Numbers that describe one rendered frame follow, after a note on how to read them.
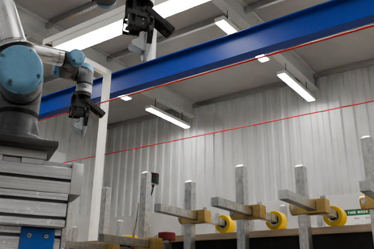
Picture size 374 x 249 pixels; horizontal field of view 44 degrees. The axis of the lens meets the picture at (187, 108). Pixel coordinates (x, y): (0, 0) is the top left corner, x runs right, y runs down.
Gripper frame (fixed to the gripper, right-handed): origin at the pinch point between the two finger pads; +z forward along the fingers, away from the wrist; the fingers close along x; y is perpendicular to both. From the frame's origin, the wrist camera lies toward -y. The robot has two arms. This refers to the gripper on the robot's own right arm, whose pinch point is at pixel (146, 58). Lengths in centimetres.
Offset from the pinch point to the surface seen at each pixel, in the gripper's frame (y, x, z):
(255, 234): -69, -51, 43
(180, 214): -33, -47, 38
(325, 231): -85, -25, 44
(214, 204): -34, -21, 38
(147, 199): -31, -79, 27
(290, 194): -50, 1, 37
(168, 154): -377, -911, -250
